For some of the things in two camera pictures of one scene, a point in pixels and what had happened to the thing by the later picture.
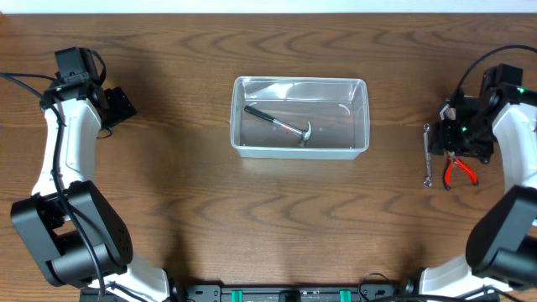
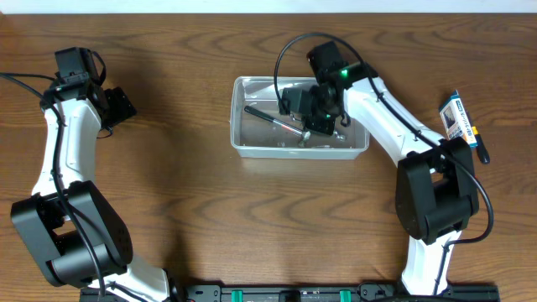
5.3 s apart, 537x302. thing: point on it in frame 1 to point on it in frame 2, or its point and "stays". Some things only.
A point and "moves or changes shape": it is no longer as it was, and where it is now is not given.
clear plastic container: (337, 108) stays
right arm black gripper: (443, 138) to (310, 124)
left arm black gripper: (119, 105) stays
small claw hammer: (304, 134) stays
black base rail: (291, 293) stays
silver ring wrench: (428, 180) moves or changes shape
